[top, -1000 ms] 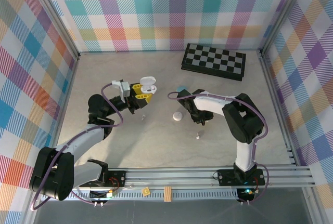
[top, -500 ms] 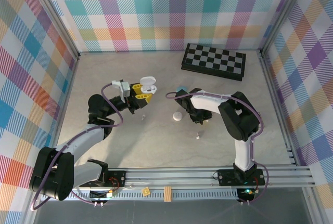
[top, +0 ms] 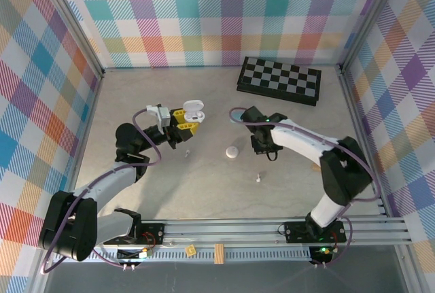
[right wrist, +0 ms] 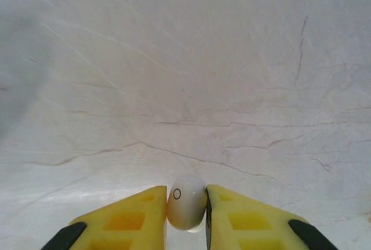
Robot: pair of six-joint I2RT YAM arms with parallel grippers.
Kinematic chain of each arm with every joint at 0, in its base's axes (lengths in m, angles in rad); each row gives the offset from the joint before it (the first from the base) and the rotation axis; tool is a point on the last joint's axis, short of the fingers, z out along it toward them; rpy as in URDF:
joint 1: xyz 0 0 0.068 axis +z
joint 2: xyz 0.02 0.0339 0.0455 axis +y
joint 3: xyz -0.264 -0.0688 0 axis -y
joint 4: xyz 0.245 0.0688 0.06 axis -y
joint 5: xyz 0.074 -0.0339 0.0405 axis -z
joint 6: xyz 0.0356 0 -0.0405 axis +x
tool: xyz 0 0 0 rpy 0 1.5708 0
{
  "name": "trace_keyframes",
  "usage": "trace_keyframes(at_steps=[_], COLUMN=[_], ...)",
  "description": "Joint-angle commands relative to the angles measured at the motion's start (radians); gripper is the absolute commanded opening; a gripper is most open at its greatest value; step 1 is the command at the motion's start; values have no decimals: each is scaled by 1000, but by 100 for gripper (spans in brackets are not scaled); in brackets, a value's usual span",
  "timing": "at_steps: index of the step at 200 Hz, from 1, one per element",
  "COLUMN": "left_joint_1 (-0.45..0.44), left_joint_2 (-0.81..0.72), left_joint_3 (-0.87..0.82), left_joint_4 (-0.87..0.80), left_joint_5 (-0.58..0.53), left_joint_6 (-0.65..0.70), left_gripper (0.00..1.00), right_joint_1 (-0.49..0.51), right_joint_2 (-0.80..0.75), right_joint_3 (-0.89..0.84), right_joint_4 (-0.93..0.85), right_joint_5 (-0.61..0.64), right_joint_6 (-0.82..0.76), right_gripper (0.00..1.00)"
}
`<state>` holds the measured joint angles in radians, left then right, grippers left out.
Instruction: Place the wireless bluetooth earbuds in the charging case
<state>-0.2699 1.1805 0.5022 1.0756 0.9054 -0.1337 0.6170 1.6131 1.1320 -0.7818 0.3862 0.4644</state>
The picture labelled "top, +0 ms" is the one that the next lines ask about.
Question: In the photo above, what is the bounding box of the oval white earbud charging case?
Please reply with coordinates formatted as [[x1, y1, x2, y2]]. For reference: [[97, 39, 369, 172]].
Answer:
[[182, 100, 207, 124]]

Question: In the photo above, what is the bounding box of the folded black white chessboard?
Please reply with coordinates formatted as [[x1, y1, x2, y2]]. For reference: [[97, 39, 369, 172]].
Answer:
[[236, 56, 322, 107]]

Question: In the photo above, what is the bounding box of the small black controller board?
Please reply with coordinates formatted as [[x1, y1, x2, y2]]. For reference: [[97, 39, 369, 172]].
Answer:
[[311, 245, 336, 263], [117, 247, 153, 262]]

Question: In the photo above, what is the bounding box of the small wooden block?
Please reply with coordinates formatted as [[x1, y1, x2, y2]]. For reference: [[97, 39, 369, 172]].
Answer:
[[213, 243, 226, 265]]

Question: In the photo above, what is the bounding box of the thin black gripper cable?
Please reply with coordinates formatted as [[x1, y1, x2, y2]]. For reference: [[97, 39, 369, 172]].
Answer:
[[264, 148, 283, 162]]

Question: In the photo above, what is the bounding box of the aluminium side floor rail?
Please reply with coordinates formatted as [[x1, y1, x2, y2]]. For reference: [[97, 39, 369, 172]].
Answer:
[[66, 74, 104, 187], [338, 68, 392, 218]]

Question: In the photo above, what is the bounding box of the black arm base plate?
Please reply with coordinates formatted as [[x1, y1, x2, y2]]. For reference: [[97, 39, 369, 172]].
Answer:
[[127, 223, 166, 245], [283, 220, 347, 243]]

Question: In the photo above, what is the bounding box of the long aluminium base rail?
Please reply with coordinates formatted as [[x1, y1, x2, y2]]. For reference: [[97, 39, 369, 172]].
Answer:
[[97, 217, 411, 249]]

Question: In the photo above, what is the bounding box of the slotted grey cable duct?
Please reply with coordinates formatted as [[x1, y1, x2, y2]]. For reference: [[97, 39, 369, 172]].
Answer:
[[54, 249, 313, 264]]

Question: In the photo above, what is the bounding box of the aluminium frame post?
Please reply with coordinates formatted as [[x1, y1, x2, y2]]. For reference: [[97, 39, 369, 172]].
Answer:
[[338, 0, 406, 73], [33, 0, 105, 80]]

